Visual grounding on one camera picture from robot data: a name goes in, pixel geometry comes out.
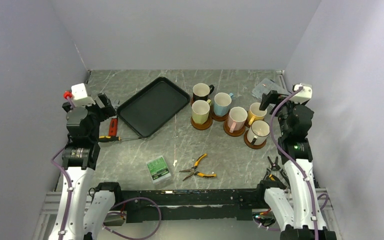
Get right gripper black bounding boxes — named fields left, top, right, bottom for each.
left=259, top=90, right=306, bottom=136

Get yellow mug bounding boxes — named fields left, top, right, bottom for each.
left=246, top=102, right=267, bottom=127

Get white ribbed mug black handle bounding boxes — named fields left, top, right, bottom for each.
left=246, top=120, right=270, bottom=146

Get pink mug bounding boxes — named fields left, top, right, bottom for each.
left=227, top=106, right=248, bottom=133

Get blue mug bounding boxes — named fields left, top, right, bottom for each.
left=213, top=92, right=234, bottom=117

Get green mug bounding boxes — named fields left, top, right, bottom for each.
left=191, top=99, right=212, bottom=125

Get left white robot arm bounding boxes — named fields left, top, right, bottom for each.
left=48, top=103, right=124, bottom=240

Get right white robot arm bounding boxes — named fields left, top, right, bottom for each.
left=110, top=84, right=337, bottom=240

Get clear plastic organizer box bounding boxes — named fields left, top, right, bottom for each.
left=251, top=78, right=290, bottom=100

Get black yellow screwdriver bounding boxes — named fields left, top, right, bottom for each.
left=98, top=136, right=142, bottom=143

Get black plastic tray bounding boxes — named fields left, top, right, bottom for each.
left=116, top=76, right=191, bottom=138

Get green screw bit box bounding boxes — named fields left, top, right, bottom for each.
left=145, top=155, right=172, bottom=185

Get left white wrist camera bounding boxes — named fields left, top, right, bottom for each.
left=63, top=83, right=96, bottom=108

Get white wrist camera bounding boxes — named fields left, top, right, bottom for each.
left=63, top=83, right=96, bottom=108
left=290, top=83, right=313, bottom=105

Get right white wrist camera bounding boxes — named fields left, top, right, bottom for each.
left=290, top=83, right=313, bottom=105

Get black handled cutters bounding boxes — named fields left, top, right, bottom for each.
left=263, top=156, right=290, bottom=187

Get yellow handled pliers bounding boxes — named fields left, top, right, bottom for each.
left=179, top=152, right=218, bottom=182

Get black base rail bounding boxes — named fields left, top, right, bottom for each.
left=111, top=185, right=269, bottom=223

